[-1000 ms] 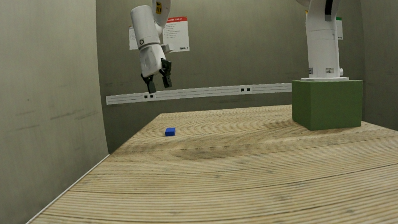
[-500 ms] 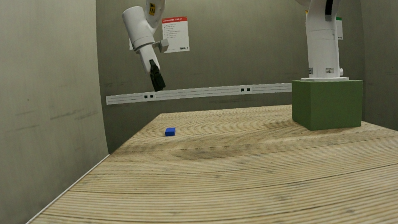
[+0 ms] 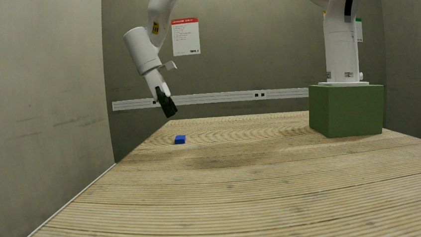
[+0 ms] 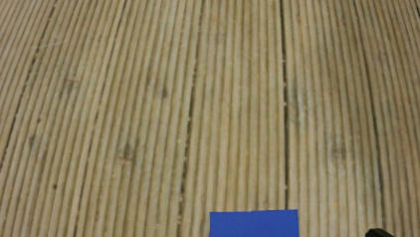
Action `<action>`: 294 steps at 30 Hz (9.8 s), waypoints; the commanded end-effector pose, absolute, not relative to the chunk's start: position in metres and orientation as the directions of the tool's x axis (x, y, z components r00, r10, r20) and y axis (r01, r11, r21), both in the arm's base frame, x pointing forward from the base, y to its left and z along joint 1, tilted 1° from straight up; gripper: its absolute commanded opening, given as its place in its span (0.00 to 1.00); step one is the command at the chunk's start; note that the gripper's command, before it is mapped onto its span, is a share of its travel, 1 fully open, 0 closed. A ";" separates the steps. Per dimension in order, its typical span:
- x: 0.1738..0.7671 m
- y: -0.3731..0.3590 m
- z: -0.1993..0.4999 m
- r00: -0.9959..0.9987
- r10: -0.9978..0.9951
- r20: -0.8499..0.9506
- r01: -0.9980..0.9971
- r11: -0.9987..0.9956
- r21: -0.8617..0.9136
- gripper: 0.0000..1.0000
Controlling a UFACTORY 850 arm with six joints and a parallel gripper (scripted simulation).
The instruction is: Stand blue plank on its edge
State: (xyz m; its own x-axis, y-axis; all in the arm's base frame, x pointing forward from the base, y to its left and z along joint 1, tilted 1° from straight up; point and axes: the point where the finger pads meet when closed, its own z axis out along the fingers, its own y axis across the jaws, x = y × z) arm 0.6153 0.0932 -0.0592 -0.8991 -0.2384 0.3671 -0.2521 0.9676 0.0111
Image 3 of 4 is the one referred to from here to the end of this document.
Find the blue rectangular block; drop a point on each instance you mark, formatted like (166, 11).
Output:
(180, 139)

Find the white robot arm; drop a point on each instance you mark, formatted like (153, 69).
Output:
(339, 28)

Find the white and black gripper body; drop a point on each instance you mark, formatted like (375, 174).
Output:
(154, 78)

